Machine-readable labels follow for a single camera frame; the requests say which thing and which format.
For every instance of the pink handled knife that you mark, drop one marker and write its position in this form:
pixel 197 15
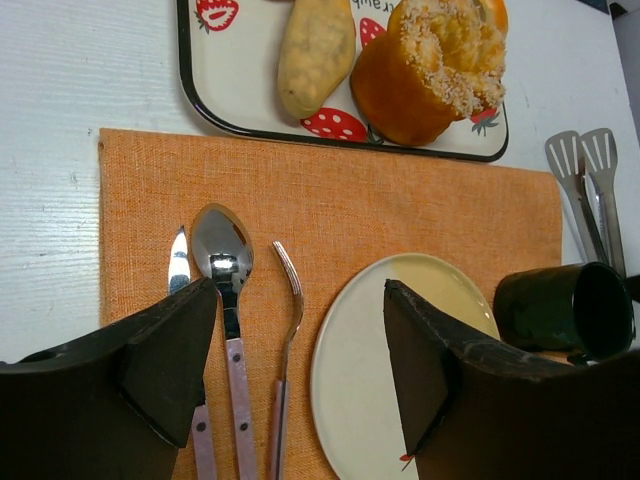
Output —
pixel 179 275

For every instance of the dark green mug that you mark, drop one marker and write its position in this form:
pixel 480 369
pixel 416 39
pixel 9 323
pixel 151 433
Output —
pixel 582 309

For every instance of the strawberry pattern tray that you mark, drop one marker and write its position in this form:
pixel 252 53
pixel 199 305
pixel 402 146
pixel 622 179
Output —
pixel 228 56

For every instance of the orange cloth placemat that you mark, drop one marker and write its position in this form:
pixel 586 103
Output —
pixel 335 211

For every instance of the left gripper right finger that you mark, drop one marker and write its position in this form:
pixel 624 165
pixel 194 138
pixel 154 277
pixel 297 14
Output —
pixel 473 407

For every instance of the white and yellow plate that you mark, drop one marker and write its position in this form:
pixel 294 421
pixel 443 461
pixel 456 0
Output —
pixel 353 398

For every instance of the metal serving tongs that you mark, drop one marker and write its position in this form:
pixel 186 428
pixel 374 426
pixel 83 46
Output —
pixel 585 166

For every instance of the oval beige bread roll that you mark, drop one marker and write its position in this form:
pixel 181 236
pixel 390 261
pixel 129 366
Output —
pixel 316 54

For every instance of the coconut topped bundt cake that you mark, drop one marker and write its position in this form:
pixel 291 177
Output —
pixel 438 62

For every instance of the pink handled spoon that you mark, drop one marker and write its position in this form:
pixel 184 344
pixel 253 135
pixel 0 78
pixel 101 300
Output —
pixel 223 252

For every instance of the pink handled fork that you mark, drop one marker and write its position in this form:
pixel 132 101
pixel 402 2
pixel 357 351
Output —
pixel 295 306

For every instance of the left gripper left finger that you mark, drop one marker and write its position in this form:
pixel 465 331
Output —
pixel 116 403

